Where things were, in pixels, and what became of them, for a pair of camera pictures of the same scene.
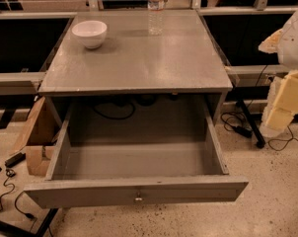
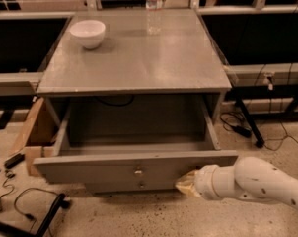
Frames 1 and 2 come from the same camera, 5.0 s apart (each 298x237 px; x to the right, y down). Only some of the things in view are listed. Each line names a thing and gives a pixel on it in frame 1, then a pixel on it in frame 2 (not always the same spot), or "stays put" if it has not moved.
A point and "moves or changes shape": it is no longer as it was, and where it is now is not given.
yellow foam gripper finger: [287, 98] to [211, 181]
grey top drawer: [117, 151] moves or changes shape
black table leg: [259, 137] stays put
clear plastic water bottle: [155, 10] stays put
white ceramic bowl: [92, 32] stays put
